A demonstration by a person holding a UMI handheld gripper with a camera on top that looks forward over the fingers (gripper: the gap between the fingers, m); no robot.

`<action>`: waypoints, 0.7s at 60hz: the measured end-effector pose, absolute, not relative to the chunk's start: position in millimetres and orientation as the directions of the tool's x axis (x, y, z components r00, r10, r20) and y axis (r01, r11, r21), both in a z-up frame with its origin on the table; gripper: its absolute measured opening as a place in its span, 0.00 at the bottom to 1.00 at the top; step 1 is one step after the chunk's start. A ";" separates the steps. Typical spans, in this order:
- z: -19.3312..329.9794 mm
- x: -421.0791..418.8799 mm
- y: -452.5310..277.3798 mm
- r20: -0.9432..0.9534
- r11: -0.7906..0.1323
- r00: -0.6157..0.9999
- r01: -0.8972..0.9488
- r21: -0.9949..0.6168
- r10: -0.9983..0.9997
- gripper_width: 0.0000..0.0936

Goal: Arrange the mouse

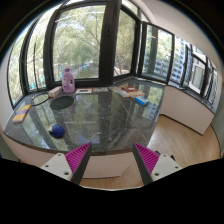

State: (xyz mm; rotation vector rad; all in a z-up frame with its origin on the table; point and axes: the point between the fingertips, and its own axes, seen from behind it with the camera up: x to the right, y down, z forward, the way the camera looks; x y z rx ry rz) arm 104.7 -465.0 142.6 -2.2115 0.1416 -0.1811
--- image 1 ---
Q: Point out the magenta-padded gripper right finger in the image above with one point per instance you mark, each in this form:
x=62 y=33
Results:
x=163 y=165

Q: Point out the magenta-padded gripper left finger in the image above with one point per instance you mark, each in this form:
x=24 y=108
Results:
x=60 y=165

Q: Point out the blue and white computer mouse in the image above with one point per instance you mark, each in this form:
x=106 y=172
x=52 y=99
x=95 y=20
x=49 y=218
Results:
x=57 y=131

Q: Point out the round black mouse pad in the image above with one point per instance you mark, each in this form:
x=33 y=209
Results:
x=62 y=102

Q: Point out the yellow and purple box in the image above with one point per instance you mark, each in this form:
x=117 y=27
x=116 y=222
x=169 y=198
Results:
x=21 y=115

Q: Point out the small blue box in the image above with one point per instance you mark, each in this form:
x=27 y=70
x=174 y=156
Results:
x=141 y=100

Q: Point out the white and orange carton box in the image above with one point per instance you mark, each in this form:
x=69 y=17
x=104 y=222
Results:
x=55 y=92

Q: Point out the white card with dark print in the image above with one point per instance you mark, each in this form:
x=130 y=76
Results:
x=83 y=90

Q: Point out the red flat box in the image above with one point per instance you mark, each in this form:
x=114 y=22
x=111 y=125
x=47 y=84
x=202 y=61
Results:
x=130 y=89

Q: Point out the purple detergent bottle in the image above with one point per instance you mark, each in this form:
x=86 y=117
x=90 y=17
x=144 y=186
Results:
x=68 y=81

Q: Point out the long white striped box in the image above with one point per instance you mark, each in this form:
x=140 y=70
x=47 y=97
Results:
x=119 y=92

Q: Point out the pale printed paper sheet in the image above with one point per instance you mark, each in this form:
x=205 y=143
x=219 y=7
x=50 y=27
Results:
x=100 y=89

